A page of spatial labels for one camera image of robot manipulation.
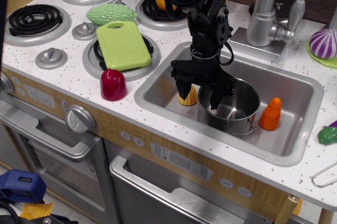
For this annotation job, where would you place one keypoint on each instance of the silver oven dial left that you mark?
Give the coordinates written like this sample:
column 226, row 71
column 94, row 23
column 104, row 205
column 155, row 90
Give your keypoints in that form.
column 6, row 84

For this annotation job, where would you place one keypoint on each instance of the orange toy pumpkin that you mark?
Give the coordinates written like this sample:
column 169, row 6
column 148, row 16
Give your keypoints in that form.
column 161, row 4

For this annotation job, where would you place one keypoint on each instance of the silver oven dial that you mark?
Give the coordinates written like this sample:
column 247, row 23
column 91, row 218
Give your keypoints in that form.
column 6, row 84
column 78, row 119

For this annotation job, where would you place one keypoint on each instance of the back right stove burner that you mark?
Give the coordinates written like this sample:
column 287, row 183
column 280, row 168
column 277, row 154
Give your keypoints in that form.
column 151, row 16

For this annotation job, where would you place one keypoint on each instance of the yellow toy corn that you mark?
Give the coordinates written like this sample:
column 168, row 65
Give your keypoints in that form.
column 191, row 99

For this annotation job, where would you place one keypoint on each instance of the green toy bitter gourd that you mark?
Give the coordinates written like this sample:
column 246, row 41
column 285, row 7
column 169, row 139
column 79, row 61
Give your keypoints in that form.
column 106, row 13

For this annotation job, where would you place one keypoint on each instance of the silver stove knob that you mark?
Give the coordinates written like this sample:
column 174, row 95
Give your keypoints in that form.
column 51, row 58
column 85, row 31

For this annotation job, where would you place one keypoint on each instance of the blue clamp tool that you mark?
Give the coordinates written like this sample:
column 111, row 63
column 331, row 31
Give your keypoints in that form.
column 22, row 186

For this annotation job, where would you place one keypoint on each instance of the orange toy carrot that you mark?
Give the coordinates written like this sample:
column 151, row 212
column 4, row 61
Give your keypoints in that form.
column 270, row 118

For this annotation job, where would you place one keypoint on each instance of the dark red toy piece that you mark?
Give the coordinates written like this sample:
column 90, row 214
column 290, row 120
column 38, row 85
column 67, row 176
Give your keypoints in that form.
column 113, row 85

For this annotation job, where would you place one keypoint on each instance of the silver stove knob middle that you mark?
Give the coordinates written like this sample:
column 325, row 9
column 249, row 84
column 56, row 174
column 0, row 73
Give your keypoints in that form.
column 85, row 31

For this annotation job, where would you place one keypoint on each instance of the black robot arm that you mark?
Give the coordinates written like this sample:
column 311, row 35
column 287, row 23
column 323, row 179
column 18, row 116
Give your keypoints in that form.
column 208, row 22

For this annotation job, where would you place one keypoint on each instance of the toy dishwasher door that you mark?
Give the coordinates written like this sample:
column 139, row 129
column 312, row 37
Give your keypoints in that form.
column 140, row 201

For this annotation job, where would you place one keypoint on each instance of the silver toy faucet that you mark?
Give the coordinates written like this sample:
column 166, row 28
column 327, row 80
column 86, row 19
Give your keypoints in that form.
column 264, row 37

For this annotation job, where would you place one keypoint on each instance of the toy oven door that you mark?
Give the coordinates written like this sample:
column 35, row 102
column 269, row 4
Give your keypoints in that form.
column 73, row 165

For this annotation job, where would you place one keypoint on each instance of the metal wire handle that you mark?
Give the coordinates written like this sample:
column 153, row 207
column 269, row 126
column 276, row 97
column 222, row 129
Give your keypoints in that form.
column 325, row 177

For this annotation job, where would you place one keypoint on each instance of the light green cutting board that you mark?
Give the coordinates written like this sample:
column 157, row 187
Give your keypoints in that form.
column 122, row 46

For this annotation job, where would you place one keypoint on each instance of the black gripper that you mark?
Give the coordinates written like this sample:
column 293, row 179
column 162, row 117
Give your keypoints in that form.
column 205, row 72

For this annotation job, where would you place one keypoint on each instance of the green purple toy eggplant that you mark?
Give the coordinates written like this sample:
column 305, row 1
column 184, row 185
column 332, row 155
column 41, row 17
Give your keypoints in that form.
column 327, row 134

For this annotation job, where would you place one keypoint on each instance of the front left stove burner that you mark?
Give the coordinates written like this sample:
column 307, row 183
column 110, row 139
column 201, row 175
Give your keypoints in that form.
column 34, row 25

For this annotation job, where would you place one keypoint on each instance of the silver stove knob front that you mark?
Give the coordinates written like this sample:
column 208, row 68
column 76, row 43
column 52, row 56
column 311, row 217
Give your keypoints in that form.
column 51, row 58

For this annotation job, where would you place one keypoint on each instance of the purple white toy onion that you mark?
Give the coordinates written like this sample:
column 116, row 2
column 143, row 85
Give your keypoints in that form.
column 323, row 43

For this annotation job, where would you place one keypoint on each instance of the green toy plate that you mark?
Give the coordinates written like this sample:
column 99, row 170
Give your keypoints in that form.
column 331, row 62

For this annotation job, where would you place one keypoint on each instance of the stainless steel pot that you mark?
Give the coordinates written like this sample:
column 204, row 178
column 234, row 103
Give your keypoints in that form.
column 235, row 114

